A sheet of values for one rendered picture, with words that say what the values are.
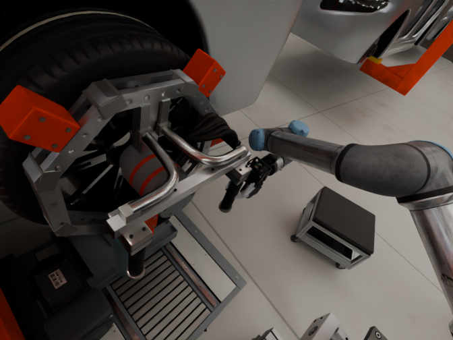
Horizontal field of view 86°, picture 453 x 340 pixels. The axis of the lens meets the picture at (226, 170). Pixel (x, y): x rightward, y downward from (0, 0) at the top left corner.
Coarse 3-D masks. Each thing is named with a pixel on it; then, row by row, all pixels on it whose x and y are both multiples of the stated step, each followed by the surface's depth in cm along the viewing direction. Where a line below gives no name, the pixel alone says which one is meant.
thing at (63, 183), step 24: (120, 120) 67; (192, 120) 88; (96, 144) 67; (168, 144) 100; (72, 168) 66; (96, 168) 96; (120, 168) 80; (72, 192) 79; (96, 192) 87; (120, 192) 92
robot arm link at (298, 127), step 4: (296, 120) 87; (292, 124) 85; (296, 124) 85; (300, 124) 86; (304, 124) 87; (284, 128) 85; (288, 128) 85; (292, 128) 85; (296, 128) 84; (300, 128) 84; (304, 128) 85; (308, 128) 86; (288, 132) 84; (292, 132) 85; (296, 132) 84; (300, 132) 84; (304, 132) 84; (308, 132) 85
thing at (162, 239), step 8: (168, 224) 138; (168, 232) 137; (176, 232) 137; (56, 240) 116; (64, 240) 116; (152, 240) 131; (160, 240) 133; (168, 240) 136; (64, 248) 116; (72, 248) 117; (152, 248) 127; (72, 256) 115; (80, 264) 114; (88, 272) 110; (104, 272) 115; (112, 272) 116; (88, 280) 110; (96, 280) 111; (104, 280) 110; (112, 280) 116
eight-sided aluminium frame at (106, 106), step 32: (96, 96) 48; (128, 96) 51; (160, 96) 57; (192, 96) 65; (96, 128) 50; (32, 160) 49; (64, 160) 50; (192, 160) 96; (64, 224) 62; (96, 224) 73
